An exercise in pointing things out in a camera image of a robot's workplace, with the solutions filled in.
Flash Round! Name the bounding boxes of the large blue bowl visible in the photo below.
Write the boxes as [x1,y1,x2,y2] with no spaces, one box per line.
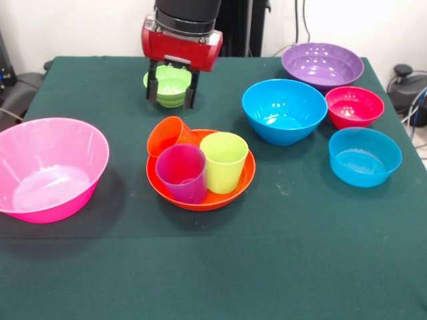
[242,79,328,146]

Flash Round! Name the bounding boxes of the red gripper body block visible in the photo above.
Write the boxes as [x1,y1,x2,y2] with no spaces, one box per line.
[141,23,224,73]

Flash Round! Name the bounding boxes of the small blue bowl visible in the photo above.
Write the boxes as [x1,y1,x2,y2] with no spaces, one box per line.
[328,127,403,188]

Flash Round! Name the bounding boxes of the orange bowl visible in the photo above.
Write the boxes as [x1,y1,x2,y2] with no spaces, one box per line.
[145,129,257,212]

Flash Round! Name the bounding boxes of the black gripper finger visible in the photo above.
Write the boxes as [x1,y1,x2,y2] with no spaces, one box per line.
[182,68,201,110]
[145,59,159,101]

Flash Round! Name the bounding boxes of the green bowl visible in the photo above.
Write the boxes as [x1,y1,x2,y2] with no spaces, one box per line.
[143,65,193,108]

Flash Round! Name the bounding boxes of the purple bowl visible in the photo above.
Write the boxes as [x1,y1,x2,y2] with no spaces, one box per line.
[281,42,365,94]

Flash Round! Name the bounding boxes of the large pink bowl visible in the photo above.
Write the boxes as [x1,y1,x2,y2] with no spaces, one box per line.
[0,117,110,224]

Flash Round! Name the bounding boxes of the small magenta bowl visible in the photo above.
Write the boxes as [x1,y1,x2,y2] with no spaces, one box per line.
[325,86,385,130]

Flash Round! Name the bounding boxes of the dark green table cloth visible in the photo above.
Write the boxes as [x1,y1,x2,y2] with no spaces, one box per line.
[0,55,427,320]

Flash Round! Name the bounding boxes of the purple cup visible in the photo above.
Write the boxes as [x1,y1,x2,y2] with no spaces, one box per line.
[155,143,207,203]

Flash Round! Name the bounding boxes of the tangle of cables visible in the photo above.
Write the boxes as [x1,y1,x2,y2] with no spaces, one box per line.
[400,85,427,147]

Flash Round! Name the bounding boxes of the green cup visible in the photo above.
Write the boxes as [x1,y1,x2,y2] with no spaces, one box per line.
[199,131,250,195]

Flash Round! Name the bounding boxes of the orange cup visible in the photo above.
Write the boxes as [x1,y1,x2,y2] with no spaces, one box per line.
[146,115,201,157]

